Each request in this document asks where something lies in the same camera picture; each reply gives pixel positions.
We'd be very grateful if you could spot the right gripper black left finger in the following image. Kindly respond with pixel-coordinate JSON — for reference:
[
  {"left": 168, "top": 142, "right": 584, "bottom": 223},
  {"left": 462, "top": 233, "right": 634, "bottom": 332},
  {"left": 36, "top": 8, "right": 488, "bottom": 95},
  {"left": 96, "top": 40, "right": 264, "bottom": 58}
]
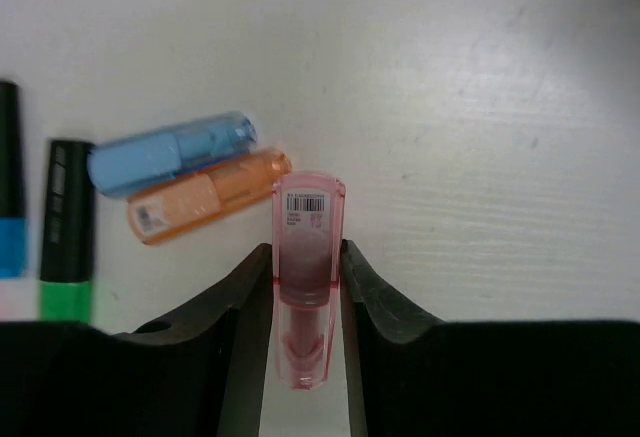
[{"left": 117, "top": 244, "right": 273, "bottom": 436}]

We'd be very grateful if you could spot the green-capped black highlighter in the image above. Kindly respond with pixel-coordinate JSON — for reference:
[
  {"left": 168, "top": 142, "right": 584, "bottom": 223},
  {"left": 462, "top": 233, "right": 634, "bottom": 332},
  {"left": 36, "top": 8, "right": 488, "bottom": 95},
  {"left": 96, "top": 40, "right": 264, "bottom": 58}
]
[{"left": 39, "top": 139, "right": 96, "bottom": 324}]

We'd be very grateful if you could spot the blue-capped black highlighter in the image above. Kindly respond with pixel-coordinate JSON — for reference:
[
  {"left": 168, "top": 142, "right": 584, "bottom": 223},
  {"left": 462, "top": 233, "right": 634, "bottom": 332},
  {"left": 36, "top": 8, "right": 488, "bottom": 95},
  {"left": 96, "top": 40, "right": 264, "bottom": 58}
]
[{"left": 1, "top": 80, "right": 27, "bottom": 278}]

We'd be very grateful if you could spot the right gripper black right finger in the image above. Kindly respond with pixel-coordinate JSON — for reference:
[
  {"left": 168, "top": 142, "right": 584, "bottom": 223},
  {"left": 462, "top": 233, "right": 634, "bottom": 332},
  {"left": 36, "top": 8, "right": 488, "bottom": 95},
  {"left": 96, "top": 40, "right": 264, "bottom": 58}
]
[{"left": 340, "top": 240, "right": 442, "bottom": 436}]

